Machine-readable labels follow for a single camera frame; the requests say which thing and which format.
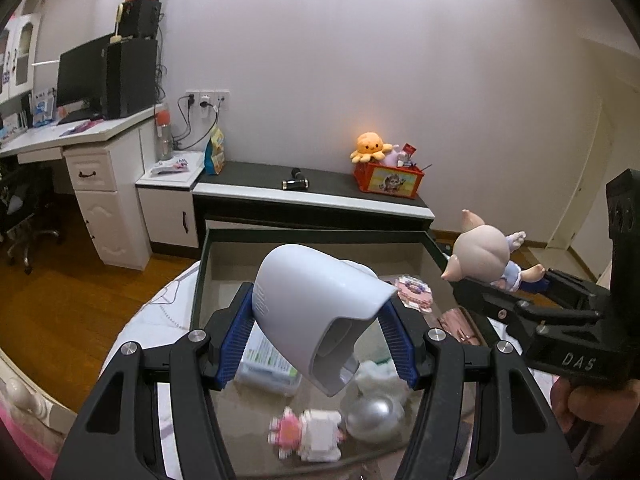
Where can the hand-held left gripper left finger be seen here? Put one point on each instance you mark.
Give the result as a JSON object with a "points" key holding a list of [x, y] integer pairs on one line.
{"points": [[235, 337]]}

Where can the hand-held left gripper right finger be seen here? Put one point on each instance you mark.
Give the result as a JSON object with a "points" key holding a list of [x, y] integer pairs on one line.
{"points": [[400, 347]]}

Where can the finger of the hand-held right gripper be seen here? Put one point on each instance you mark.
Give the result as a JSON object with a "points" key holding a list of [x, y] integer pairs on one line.
{"points": [[575, 290], [492, 302]]}

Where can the rose gold case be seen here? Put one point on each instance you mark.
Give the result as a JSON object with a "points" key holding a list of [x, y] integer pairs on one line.
{"points": [[460, 327]]}

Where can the clear plastic box green label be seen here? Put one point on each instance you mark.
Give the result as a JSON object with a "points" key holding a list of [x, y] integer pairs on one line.
{"points": [[265, 367]]}

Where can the pig doll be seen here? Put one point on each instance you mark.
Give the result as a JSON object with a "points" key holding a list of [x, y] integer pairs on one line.
{"points": [[482, 250]]}

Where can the pink picture cards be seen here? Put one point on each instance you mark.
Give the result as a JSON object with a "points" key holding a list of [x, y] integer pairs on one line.
{"points": [[415, 292]]}

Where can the white plaster figurine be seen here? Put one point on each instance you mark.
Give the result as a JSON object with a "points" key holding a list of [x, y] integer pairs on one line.
{"points": [[375, 412]]}

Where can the pink storage box black rim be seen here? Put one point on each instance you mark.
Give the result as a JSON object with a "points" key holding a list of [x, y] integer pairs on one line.
{"points": [[225, 260]]}

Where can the white plastic device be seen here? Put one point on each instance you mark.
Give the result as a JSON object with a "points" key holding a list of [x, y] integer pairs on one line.
{"points": [[310, 305]]}

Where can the pink block toy figure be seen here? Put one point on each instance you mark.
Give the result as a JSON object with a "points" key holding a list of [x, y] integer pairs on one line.
{"points": [[310, 432]]}

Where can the person's right hand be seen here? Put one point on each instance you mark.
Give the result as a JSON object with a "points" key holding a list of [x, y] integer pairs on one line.
{"points": [[585, 400]]}

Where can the white striped quilt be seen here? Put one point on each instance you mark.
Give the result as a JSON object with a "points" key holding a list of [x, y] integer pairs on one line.
{"points": [[150, 320]]}

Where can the white door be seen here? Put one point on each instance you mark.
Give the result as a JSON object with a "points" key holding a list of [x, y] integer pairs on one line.
{"points": [[585, 190]]}

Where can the white nightstand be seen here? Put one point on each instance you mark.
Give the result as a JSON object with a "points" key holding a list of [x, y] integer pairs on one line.
{"points": [[167, 200]]}

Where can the red toy crate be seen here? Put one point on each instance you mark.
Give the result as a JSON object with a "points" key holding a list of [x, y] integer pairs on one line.
{"points": [[390, 180]]}

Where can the low black-top cabinet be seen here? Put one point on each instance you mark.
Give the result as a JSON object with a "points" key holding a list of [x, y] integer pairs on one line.
{"points": [[320, 195]]}

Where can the black massage gun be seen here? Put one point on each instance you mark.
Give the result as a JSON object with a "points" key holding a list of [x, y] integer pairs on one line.
{"points": [[296, 181]]}

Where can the blue yellow snack bag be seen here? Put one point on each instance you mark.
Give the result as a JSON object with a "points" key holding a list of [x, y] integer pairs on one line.
{"points": [[216, 152]]}

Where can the orange octopus plush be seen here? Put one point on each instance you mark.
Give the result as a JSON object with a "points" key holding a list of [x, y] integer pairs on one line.
{"points": [[370, 146]]}

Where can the white computer desk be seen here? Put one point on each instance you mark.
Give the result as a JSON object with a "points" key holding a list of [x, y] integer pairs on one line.
{"points": [[100, 185]]}

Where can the clear water bottle orange cap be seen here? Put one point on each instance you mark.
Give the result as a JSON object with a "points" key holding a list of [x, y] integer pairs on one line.
{"points": [[163, 132]]}

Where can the white bedpost knob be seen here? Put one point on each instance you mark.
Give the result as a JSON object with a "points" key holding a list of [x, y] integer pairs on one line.
{"points": [[17, 392]]}

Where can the pink blanket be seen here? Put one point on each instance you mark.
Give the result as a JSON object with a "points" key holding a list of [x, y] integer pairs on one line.
{"points": [[20, 440]]}

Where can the black office chair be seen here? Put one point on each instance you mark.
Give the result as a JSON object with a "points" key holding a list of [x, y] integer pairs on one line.
{"points": [[25, 210]]}

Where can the black computer tower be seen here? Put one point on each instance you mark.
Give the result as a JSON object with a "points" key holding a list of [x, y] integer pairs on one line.
{"points": [[131, 80]]}

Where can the black computer monitor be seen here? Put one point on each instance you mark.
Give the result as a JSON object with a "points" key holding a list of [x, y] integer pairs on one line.
{"points": [[82, 77]]}

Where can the black speaker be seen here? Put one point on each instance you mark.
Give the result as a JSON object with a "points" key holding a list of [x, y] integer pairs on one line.
{"points": [[142, 19]]}

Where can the white glass-door cabinet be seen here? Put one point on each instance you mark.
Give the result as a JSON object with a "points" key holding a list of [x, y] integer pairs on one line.
{"points": [[20, 55]]}

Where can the white wall power outlet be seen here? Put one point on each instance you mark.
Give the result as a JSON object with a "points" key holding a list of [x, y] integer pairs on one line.
{"points": [[207, 99]]}

